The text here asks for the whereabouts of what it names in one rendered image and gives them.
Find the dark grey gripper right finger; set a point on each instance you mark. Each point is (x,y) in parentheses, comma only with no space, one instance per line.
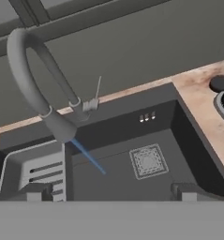
(185,191)

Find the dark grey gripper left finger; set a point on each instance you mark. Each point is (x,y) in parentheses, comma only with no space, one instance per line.
(38,191)

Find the grey slotted sink rack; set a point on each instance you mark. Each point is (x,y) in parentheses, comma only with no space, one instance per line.
(19,165)

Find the dark grey sink basin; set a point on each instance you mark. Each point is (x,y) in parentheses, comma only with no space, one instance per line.
(185,146)

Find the square grey sink drain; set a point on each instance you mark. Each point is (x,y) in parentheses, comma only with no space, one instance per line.
(148,161)

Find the blue water stream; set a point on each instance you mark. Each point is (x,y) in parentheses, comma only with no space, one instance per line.
(88,157)

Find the grey arched sink tap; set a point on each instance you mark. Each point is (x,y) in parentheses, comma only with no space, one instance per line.
(26,90)

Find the thin grey tap lever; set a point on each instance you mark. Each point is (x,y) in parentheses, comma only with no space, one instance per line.
(91,104)

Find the dark round object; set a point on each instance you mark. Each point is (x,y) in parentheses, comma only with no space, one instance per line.
(220,83)

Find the grey window frame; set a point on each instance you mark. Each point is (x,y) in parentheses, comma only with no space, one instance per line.
(29,22)

